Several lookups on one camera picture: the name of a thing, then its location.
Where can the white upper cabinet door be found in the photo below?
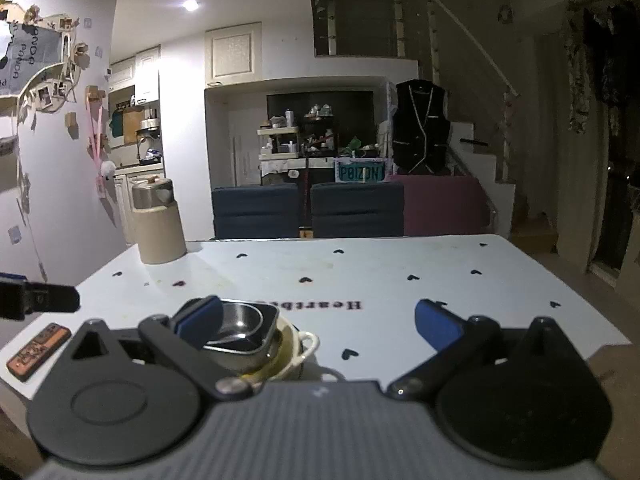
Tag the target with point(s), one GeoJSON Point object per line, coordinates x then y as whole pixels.
{"type": "Point", "coordinates": [233, 52]}

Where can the black vest with white trim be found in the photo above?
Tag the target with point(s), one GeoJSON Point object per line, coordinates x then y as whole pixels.
{"type": "Point", "coordinates": [420, 125]}

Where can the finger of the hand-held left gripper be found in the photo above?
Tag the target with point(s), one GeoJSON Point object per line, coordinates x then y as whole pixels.
{"type": "Point", "coordinates": [55, 297]}
{"type": "Point", "coordinates": [10, 277]}

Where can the deep steel rectangular container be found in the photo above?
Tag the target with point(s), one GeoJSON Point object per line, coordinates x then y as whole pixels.
{"type": "Point", "coordinates": [250, 357]}

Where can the black storage rack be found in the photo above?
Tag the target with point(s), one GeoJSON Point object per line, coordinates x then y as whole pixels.
{"type": "Point", "coordinates": [317, 135]}

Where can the purple chair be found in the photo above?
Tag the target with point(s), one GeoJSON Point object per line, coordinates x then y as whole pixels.
{"type": "Point", "coordinates": [445, 207]}

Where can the wooden cutting board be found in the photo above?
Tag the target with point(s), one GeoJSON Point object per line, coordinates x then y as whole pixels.
{"type": "Point", "coordinates": [131, 125]}

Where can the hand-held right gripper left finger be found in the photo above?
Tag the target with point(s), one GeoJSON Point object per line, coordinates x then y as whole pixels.
{"type": "Point", "coordinates": [200, 317]}

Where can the pink hanging ribbon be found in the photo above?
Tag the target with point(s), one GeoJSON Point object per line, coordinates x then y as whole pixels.
{"type": "Point", "coordinates": [97, 145]}

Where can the white staircase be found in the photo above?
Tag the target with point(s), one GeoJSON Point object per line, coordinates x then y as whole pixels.
{"type": "Point", "coordinates": [500, 195]}

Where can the stair handrail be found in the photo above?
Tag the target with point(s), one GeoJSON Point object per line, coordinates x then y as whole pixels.
{"type": "Point", "coordinates": [475, 40]}

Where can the dark blue chair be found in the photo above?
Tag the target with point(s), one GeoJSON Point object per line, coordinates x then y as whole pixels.
{"type": "Point", "coordinates": [255, 212]}
{"type": "Point", "coordinates": [357, 210]}

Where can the white kitchen base cabinet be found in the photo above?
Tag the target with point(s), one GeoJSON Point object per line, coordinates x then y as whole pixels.
{"type": "Point", "coordinates": [125, 200]}

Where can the beige canister with steel top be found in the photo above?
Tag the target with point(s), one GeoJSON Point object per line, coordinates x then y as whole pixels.
{"type": "Point", "coordinates": [157, 235]}

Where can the white shelf cart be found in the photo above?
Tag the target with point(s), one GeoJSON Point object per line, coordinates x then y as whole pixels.
{"type": "Point", "coordinates": [277, 145]}

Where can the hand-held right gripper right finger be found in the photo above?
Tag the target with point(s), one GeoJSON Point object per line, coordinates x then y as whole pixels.
{"type": "Point", "coordinates": [435, 322]}

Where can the teal printed box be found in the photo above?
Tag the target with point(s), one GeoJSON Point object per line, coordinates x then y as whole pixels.
{"type": "Point", "coordinates": [360, 171]}

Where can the orange black flat device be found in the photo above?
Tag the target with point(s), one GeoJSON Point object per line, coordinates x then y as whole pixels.
{"type": "Point", "coordinates": [37, 350]}

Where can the patterned curtain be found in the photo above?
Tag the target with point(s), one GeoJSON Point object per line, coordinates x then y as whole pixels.
{"type": "Point", "coordinates": [580, 70]}

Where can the ceiling light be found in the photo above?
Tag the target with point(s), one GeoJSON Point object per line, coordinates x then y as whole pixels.
{"type": "Point", "coordinates": [191, 5]}

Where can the wall photo collage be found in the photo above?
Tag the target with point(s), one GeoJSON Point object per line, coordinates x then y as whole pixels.
{"type": "Point", "coordinates": [45, 55]}

